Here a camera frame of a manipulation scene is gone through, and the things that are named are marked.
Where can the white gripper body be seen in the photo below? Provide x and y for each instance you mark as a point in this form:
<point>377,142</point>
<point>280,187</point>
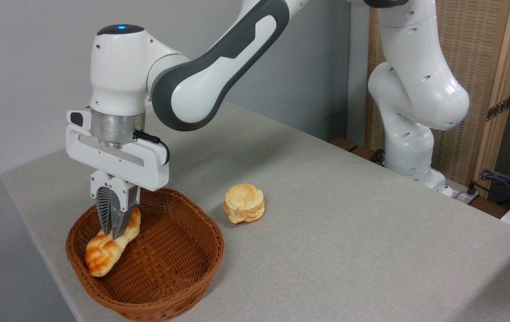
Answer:
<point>147,170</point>

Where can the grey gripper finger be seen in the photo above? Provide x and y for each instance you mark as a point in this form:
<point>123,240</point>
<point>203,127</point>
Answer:
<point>124,205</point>
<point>102,205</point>

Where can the long twisted bread loaf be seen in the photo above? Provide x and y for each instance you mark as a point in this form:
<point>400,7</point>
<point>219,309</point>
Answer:
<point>100,257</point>

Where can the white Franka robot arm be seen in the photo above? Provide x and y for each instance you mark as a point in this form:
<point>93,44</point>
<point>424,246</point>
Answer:
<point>121,76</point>

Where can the round flower-shaped bread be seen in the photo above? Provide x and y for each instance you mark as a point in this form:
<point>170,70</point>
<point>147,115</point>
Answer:
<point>244,203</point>

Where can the brown wicker basket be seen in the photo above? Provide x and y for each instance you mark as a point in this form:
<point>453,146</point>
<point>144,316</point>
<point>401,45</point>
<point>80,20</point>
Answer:
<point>170,268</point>

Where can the black plug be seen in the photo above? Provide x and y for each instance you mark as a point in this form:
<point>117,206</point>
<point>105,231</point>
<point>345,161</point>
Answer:
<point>472,188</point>

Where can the metal screen hinge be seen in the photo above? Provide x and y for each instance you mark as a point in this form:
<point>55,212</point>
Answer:
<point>499,108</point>

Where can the wooden woven screen panel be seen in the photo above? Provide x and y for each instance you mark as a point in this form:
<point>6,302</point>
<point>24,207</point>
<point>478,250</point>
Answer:
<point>483,44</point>

